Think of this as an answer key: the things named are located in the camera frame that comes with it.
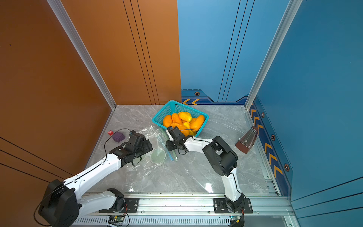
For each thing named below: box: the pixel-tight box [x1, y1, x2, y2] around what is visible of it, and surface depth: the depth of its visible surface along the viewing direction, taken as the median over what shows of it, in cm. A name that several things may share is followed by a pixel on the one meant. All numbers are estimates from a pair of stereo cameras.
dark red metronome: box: [234, 125, 259, 154], surface depth 90 cm
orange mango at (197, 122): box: [190, 114, 206, 132], surface depth 96 cm
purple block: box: [112, 131, 126, 143], surface depth 98 cm
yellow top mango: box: [177, 111, 193, 123], surface depth 102 cm
